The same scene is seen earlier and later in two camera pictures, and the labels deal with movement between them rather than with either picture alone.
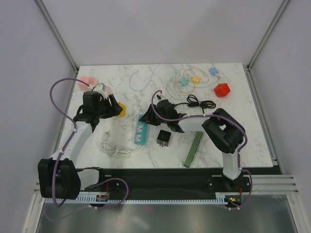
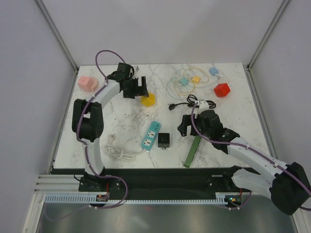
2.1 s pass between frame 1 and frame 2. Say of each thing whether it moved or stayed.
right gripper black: moved
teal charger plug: stayed
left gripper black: moved
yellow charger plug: stayed
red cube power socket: stayed
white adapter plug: stayed
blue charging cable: moved
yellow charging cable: moved
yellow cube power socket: moved
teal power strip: moved
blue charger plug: stayed
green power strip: stayed
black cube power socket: moved
